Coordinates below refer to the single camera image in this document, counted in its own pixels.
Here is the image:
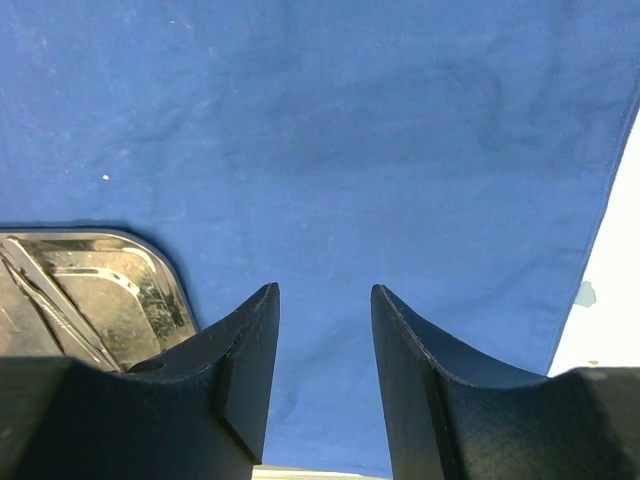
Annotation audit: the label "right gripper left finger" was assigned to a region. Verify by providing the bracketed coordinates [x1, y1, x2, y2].
[1, 283, 280, 479]

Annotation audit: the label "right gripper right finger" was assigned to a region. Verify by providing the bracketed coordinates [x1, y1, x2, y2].
[371, 285, 639, 479]

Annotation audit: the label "steel blunt forceps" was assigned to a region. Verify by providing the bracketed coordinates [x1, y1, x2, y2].
[1, 254, 105, 367]

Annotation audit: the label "steel instrument tray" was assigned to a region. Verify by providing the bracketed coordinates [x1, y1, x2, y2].
[1, 228, 198, 372]

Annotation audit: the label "steel scalpel handle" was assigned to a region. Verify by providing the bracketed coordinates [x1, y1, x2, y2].
[1, 236, 121, 372]

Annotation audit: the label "blue surgical cloth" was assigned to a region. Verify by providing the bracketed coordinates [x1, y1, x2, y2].
[1, 1, 639, 476]

